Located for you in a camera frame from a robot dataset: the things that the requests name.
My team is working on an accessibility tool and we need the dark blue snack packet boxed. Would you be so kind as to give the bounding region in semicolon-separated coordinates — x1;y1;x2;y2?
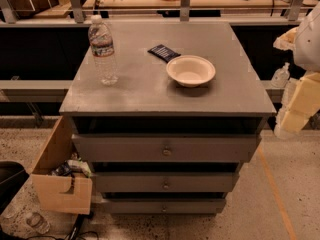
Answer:
148;44;180;63

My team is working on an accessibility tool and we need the trash in cardboard box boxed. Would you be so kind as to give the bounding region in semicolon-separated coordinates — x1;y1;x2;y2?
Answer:
49;157;91;178

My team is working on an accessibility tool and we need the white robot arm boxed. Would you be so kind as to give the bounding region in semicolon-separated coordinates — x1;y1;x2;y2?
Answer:
274;2;320;139

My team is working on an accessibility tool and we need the grey top drawer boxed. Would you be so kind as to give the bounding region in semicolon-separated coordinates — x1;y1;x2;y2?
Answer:
72;134;261;162

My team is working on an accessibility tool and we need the cardboard box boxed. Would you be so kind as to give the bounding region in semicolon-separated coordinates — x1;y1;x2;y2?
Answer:
31;117;93;214

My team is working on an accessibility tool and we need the grey metal railing frame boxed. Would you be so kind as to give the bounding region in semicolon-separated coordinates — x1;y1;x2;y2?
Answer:
0;0;319;26

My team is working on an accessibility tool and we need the grey bottom drawer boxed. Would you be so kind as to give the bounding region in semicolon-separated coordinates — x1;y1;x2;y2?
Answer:
102;199;226;214

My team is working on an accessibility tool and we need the grey drawer cabinet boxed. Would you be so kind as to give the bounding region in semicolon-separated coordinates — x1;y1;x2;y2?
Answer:
60;21;275;204

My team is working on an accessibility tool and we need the grey drawer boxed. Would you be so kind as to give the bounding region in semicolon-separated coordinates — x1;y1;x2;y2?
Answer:
102;199;226;214
72;134;261;162
92;172;239;193

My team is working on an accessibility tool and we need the hand sanitizer bottle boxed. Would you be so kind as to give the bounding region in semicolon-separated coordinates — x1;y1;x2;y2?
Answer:
271;62;290;88

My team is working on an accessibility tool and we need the grey middle drawer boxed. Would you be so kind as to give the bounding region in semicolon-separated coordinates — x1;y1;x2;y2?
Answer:
92;172;239;193

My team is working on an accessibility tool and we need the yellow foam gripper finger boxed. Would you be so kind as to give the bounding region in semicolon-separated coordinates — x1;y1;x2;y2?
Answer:
273;27;297;51
274;71;320;138

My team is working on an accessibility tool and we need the empty plastic bottle on floor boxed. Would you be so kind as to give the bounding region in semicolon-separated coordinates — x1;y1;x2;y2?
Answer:
25;212;50;235

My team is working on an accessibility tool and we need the clear plastic water bottle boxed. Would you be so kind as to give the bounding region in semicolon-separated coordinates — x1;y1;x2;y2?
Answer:
88;15;118;86

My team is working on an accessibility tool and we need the white paper bowl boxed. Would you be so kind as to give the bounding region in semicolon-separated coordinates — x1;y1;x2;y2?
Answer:
166;55;216;88

